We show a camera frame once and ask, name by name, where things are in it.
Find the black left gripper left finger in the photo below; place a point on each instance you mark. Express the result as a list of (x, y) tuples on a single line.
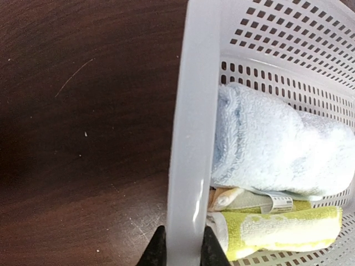
[(155, 252)]

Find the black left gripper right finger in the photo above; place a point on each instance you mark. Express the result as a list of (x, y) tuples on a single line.
[(211, 251)]

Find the green patterned white towel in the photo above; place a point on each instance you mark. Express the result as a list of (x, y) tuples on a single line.
[(245, 222)]

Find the light blue towel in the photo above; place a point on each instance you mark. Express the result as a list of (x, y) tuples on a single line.
[(263, 144)]

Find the white perforated plastic basket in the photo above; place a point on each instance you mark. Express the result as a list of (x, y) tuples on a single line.
[(299, 51)]

